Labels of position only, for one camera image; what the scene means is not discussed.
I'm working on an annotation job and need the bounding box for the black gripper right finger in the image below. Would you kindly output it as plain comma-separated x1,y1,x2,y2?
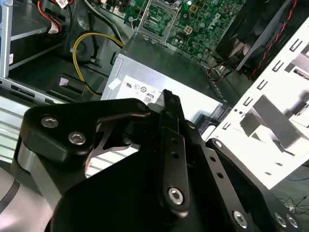
180,96,302,232

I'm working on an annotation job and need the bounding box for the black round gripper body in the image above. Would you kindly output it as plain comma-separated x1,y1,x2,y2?
49,145,234,232

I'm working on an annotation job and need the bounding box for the thin wire locking lever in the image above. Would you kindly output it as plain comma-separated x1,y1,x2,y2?
129,9,145,33

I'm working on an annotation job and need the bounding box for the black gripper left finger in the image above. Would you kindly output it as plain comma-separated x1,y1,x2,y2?
23,88,193,217

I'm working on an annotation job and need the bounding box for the metal socket cover frame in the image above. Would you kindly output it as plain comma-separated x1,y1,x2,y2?
137,0,182,45

